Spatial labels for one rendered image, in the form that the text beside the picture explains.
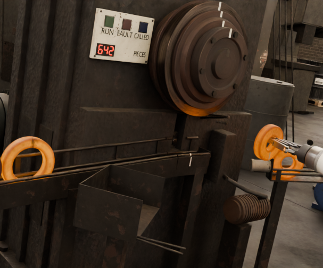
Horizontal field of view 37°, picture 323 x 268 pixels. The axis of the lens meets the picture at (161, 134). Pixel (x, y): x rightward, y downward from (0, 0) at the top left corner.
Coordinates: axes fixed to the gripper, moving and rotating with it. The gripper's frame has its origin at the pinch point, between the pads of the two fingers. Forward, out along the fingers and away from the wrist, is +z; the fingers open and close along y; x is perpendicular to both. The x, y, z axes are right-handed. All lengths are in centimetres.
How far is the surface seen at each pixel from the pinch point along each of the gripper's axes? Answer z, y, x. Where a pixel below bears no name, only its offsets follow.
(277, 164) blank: 6.9, 21.1, -15.3
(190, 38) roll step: 20, -37, 34
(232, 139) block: 20.6, 1.8, -7.3
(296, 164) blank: 2.1, 28.2, -13.5
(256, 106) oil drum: 167, 202, -28
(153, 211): -5, -61, -24
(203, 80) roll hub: 14.0, -32.4, 19.5
